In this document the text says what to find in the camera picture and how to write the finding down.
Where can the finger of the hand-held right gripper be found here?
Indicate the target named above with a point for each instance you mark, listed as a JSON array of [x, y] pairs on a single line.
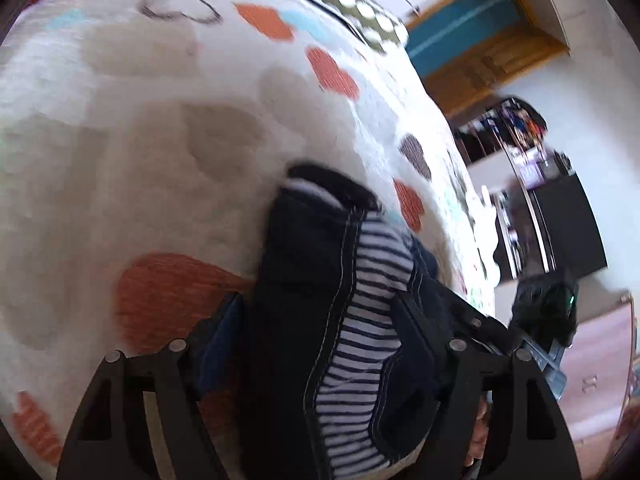
[[481, 321]]

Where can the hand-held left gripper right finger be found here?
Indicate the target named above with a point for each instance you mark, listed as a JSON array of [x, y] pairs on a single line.
[[416, 332]]

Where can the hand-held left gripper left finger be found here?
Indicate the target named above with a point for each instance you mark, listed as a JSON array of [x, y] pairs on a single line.
[[226, 336]]

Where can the dark pants with striped lining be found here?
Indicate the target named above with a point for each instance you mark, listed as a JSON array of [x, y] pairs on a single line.
[[325, 310]]

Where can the person's right hand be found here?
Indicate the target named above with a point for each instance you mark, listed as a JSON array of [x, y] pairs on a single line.
[[477, 427]]

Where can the light wooden drawer unit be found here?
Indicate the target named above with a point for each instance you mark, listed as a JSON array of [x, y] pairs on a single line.
[[595, 375]]

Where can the black cabinet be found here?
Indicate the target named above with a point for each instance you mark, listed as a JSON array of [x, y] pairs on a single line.
[[555, 225]]

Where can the cluttered shelf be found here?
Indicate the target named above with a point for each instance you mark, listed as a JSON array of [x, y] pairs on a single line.
[[505, 127]]

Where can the white blanket with heart print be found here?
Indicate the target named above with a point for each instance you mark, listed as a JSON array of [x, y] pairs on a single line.
[[175, 135]]

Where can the wooden door with blue panel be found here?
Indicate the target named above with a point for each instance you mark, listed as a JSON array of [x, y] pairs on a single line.
[[480, 35]]

